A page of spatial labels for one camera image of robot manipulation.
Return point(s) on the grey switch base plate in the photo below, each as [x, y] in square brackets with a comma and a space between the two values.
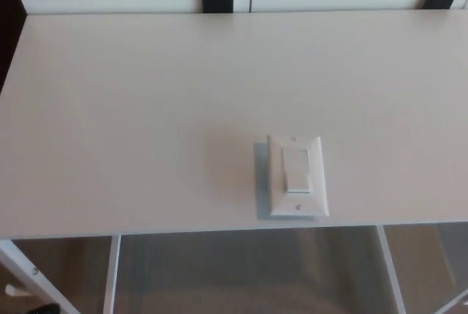
[261, 182]

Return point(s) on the white table leg frame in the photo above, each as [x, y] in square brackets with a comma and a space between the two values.
[391, 270]
[111, 273]

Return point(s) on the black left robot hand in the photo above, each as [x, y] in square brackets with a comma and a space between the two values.
[42, 309]

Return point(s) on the white rocker light switch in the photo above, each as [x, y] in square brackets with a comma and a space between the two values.
[314, 175]

